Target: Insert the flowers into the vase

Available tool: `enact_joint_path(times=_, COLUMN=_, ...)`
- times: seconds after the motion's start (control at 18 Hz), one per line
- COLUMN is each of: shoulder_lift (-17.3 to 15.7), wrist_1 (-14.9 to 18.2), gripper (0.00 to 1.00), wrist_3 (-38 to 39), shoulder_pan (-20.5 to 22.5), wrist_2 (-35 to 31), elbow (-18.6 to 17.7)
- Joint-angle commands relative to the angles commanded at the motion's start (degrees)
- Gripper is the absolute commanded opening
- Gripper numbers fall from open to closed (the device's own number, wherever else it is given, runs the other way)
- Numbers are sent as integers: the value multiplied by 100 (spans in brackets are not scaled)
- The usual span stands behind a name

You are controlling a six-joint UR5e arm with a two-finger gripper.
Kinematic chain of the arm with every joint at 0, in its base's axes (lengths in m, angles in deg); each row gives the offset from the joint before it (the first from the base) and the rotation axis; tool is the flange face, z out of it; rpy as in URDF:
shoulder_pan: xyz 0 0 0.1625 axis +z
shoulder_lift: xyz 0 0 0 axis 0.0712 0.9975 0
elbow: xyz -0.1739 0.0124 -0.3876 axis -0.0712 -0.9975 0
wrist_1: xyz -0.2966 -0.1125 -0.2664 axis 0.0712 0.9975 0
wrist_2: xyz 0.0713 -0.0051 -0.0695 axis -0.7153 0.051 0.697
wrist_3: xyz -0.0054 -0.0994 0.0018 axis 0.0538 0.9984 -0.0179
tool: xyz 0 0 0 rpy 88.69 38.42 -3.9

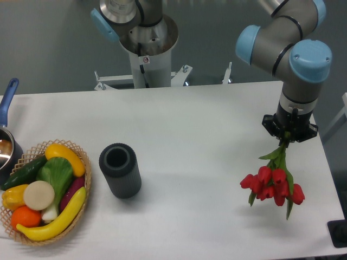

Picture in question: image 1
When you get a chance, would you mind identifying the yellow banana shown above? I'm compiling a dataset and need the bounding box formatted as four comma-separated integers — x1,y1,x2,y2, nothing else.
16,187,87,242

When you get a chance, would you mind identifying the beige round disc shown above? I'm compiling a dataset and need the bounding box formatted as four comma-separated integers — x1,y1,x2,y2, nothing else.
23,180,55,211

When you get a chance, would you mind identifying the blue handled saucepan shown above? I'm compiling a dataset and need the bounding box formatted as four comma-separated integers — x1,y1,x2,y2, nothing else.
1,78,23,185

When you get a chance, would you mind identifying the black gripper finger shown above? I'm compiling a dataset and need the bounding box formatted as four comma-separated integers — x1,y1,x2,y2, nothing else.
262,114,284,140
292,123,318,142

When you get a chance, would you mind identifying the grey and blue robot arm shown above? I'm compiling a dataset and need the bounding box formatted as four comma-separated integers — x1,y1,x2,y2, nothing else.
235,0,332,145

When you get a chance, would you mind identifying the yellow bell pepper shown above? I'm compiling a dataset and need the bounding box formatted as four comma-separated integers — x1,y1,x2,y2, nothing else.
2,184,29,211

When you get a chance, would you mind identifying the dark grey ribbed vase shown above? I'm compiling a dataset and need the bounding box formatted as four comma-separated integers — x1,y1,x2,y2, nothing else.
99,143,142,199

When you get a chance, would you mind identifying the orange fruit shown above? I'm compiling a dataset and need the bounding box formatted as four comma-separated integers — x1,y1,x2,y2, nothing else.
11,206,41,230

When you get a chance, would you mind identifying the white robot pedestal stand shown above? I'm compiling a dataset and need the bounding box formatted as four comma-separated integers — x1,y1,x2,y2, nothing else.
90,0,233,92

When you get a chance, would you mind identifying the woven wicker basket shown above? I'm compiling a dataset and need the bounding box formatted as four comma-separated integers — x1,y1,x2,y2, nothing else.
1,139,92,246

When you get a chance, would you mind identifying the black device at table edge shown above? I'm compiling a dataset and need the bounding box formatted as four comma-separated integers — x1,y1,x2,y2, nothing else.
327,219,346,248

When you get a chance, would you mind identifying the green cucumber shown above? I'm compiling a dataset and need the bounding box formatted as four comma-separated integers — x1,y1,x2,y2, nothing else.
1,156,47,191

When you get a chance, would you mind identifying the purple eggplant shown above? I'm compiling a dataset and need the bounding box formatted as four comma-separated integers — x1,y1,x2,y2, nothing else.
59,176,85,213

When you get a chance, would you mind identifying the green bok choy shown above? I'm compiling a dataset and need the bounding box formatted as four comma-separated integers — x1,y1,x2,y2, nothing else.
36,157,73,223

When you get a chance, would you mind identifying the white frame at right edge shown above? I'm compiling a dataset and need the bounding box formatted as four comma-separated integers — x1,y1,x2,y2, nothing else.
320,93,346,145

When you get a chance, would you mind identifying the yellow squash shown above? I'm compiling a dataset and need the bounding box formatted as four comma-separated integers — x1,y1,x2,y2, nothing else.
45,143,86,177

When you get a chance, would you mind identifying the red tulip bouquet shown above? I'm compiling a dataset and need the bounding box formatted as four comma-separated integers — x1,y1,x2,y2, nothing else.
240,132,305,219

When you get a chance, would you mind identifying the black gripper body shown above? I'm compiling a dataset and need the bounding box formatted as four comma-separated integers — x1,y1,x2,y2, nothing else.
276,105,312,138

